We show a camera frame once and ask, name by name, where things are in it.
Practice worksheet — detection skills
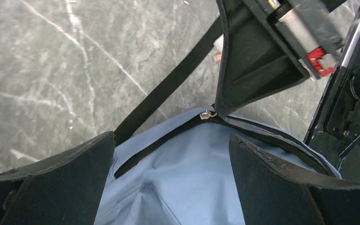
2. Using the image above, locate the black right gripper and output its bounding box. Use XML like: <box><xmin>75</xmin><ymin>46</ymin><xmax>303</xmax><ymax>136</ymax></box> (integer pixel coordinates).
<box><xmin>215</xmin><ymin>0</ymin><xmax>344</xmax><ymax>116</ymax></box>

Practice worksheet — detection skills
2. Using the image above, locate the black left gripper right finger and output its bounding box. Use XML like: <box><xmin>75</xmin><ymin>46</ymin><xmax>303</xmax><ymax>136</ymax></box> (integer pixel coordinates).
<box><xmin>229</xmin><ymin>135</ymin><xmax>360</xmax><ymax>225</ymax></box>

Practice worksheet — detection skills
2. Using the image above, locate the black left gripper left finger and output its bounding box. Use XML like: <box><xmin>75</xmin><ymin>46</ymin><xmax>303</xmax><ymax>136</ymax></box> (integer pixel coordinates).
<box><xmin>0</xmin><ymin>131</ymin><xmax>116</xmax><ymax>225</ymax></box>

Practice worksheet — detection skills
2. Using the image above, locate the blue backpack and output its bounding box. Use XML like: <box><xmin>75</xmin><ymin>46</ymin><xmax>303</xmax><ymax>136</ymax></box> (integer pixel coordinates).
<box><xmin>94</xmin><ymin>18</ymin><xmax>342</xmax><ymax>225</ymax></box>

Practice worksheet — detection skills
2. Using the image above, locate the yellow highlighter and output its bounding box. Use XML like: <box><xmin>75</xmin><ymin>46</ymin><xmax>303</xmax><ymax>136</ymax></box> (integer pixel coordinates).
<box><xmin>213</xmin><ymin>34</ymin><xmax>224</xmax><ymax>53</ymax></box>

